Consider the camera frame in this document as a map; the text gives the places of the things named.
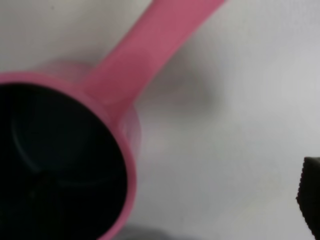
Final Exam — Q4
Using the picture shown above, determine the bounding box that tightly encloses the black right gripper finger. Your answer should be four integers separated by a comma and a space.
296, 157, 320, 240

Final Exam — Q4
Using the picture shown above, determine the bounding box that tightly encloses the pink cup with long handle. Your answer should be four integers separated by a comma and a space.
0, 0, 222, 240

